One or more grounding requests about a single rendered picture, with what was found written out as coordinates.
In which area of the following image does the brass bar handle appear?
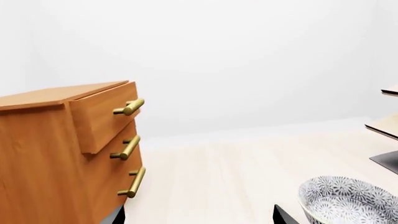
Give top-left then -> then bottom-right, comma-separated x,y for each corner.
113,98 -> 146,117
117,166 -> 147,200
109,134 -> 141,161

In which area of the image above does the bowl with white floral pattern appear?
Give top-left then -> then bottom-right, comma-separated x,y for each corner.
298,175 -> 398,224

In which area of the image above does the wooden three-drawer cabinet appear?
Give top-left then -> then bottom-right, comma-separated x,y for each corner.
0,80 -> 147,224

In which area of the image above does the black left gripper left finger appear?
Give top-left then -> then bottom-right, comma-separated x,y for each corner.
101,204 -> 126,224

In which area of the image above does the wooden drawer, pulled open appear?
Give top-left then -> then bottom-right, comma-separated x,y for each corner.
68,81 -> 146,156

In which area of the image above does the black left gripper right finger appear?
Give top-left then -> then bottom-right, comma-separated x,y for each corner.
273,203 -> 301,224

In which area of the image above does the dark grey flat panel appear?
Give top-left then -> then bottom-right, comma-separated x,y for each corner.
369,150 -> 398,175

